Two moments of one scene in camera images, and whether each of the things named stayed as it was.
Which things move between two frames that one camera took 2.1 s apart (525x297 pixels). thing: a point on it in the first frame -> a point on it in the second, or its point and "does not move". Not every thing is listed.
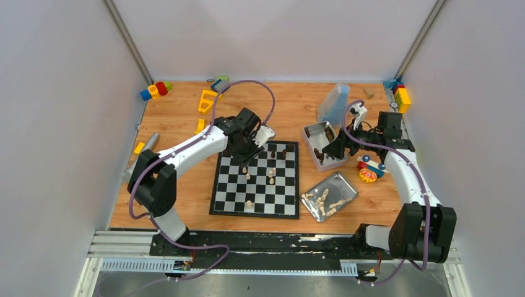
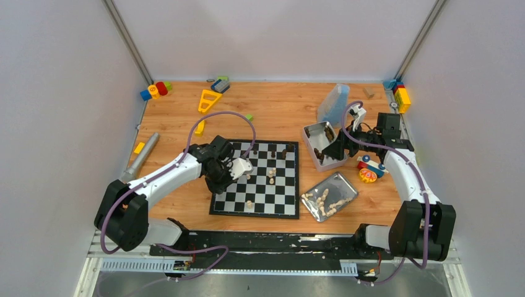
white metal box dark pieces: (316, 136) does not move
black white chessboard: (267, 187) does not move
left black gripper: (244, 146) -> (221, 179)
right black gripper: (337, 148) does not move
